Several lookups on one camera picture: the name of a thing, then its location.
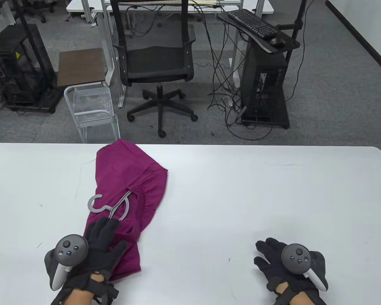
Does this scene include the black equipment rack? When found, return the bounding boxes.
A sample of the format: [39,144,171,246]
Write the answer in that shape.
[0,24,57,114]

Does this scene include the person's left forearm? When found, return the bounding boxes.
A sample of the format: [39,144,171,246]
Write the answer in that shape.
[62,274,99,305]

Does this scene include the black computer stand with tray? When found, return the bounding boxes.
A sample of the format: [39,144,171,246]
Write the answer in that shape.
[217,0,307,130]

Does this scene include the black keyboard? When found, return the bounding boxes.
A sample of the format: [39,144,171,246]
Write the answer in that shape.
[228,9,278,39]

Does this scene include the grey left hand controller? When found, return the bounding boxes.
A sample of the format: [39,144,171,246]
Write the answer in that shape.
[52,234,89,291]

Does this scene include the person's right hand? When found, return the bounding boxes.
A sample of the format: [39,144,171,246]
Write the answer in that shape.
[254,238,329,296]

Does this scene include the bundle of black cables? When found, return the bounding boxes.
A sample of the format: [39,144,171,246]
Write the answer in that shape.
[194,0,305,141]

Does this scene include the black mesh office chair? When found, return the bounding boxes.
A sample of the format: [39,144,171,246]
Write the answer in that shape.
[110,0,199,138]

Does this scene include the black slanted pole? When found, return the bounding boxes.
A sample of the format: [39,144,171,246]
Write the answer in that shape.
[17,0,56,89]

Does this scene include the grey hand controller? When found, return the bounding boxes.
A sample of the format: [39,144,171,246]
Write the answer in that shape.
[52,234,89,291]
[281,244,327,291]

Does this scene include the brown top side table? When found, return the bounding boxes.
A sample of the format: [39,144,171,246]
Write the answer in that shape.
[57,48,121,144]

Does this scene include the grey right hand controller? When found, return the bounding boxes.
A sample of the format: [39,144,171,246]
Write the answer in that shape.
[281,244,327,291]

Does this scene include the black computer tower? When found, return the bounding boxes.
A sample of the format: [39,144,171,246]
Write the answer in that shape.
[241,48,288,123]

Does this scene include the black office chair with wheels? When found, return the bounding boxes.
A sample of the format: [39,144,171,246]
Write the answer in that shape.
[19,0,56,23]

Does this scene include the person's left hand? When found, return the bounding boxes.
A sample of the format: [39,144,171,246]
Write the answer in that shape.
[44,218,128,305]

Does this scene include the gray plastic hanger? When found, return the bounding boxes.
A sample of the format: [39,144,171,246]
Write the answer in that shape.
[88,191,132,220]

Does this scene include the magenta shorts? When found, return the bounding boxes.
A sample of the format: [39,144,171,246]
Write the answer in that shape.
[84,139,168,281]

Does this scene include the person's right forearm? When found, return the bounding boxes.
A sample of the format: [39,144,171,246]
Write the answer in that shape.
[275,282,318,305]

